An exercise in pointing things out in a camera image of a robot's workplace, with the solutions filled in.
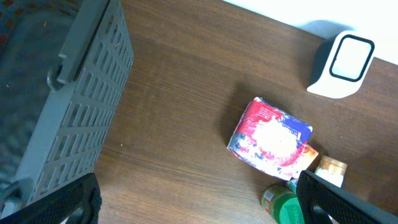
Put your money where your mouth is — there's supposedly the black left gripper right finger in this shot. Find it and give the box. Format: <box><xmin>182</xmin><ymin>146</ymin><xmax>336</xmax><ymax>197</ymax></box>
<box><xmin>296</xmin><ymin>170</ymin><xmax>397</xmax><ymax>224</ymax></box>

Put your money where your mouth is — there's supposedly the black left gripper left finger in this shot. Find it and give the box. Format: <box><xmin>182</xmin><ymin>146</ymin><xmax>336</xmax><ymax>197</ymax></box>
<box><xmin>1</xmin><ymin>173</ymin><xmax>102</xmax><ymax>224</ymax></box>

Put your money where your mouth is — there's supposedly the green lid jar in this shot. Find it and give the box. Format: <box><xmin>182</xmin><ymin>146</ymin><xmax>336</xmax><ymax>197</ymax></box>
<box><xmin>261</xmin><ymin>185</ymin><xmax>305</xmax><ymax>224</ymax></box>

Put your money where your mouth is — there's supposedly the red purple snack pack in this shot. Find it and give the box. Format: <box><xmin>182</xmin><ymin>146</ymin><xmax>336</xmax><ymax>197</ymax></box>
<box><xmin>227</xmin><ymin>97</ymin><xmax>313</xmax><ymax>181</ymax></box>

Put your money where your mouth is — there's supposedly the small green tissue pack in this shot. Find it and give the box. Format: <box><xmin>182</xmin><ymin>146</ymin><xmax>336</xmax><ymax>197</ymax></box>
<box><xmin>286</xmin><ymin>179</ymin><xmax>299</xmax><ymax>193</ymax></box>

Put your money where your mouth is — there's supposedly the small orange box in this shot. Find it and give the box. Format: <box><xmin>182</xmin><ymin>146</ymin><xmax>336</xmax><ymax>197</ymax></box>
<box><xmin>292</xmin><ymin>144</ymin><xmax>318</xmax><ymax>179</ymax></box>

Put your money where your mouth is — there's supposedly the white barcode scanner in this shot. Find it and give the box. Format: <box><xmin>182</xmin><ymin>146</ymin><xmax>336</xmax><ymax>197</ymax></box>
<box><xmin>307</xmin><ymin>30</ymin><xmax>376</xmax><ymax>99</ymax></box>

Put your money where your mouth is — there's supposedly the grey plastic basket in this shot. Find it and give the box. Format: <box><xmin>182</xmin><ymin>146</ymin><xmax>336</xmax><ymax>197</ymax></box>
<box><xmin>1</xmin><ymin>0</ymin><xmax>134</xmax><ymax>217</ymax></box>

